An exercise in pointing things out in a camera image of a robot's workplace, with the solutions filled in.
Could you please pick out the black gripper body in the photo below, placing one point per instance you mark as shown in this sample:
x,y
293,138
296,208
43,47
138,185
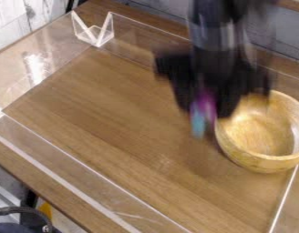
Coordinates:
x,y
213,72

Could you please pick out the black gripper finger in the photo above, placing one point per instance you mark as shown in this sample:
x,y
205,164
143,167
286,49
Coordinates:
x,y
185,93
230,96

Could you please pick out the purple toy eggplant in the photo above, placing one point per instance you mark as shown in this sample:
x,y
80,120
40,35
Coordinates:
x,y
203,113

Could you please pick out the brown wooden bowl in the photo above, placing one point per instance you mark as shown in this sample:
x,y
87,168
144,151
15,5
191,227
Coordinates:
x,y
259,136

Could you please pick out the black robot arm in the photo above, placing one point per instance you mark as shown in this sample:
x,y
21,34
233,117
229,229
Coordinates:
x,y
218,25

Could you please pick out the clear acrylic tray enclosure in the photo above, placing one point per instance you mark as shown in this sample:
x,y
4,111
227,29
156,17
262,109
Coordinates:
x,y
95,139

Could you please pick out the black clamp with cable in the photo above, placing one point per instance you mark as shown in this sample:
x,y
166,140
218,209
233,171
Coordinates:
x,y
33,221

